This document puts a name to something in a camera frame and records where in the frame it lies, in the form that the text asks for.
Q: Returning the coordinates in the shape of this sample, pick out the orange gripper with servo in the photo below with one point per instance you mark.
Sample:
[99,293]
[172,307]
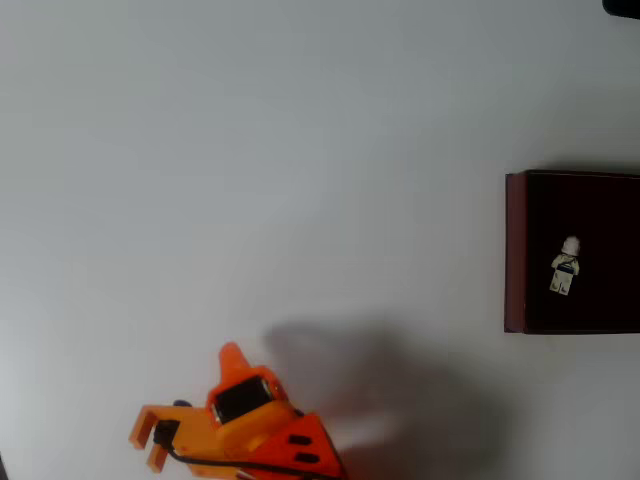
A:
[239,398]

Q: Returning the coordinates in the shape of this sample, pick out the white lego minifigure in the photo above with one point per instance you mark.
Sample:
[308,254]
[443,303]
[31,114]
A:
[565,272]

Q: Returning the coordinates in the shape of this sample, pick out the dark red open box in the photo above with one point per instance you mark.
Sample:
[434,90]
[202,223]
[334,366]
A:
[600,200]

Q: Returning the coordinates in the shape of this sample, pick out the black rounded object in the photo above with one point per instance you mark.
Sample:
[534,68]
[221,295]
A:
[625,7]

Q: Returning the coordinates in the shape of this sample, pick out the light orange forked camera mount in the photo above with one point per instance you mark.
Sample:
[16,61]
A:
[195,425]

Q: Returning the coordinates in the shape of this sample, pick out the small black camera module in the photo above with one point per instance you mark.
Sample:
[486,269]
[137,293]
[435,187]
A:
[167,433]

